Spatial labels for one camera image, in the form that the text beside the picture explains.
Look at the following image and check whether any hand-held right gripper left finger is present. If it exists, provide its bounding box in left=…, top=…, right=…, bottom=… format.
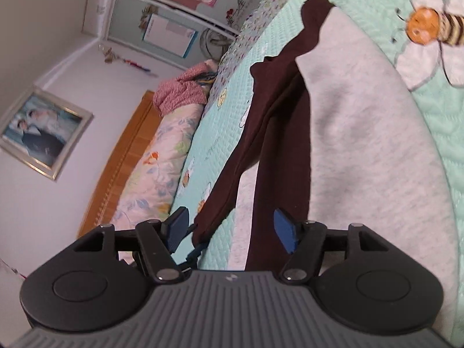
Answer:
left=74, top=206, right=190, bottom=284

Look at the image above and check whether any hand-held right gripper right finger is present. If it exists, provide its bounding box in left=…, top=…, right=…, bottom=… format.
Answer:
left=273, top=208, right=390, bottom=283

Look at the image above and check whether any grey and brown printed sweatshirt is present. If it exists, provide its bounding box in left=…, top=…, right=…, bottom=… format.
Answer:
left=190, top=0, right=457, bottom=334

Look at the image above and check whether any floral pillow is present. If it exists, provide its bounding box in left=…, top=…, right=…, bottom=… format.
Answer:
left=112, top=103, right=205, bottom=225

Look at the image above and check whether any wooden headboard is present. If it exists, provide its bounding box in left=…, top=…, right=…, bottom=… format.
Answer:
left=78, top=90, right=162, bottom=240

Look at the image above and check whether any bee print quilted blanket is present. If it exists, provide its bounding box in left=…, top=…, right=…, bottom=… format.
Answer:
left=170, top=0, right=464, bottom=348

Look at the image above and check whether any pink knitted garment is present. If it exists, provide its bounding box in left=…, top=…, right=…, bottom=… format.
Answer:
left=152, top=61, right=218, bottom=117

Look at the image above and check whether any white floor fan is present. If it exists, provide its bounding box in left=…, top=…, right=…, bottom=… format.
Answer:
left=199, top=29, right=233, bottom=59

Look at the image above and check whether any framed wall photograph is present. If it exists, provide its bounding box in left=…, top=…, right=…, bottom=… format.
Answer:
left=0, top=87, right=94, bottom=181

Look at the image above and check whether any hanging wall ornament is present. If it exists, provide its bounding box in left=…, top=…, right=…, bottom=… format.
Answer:
left=98, top=43, right=160, bottom=77

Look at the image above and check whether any blue bordered wall poster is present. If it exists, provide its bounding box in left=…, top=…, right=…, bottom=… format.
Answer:
left=141, top=14, right=198, bottom=59

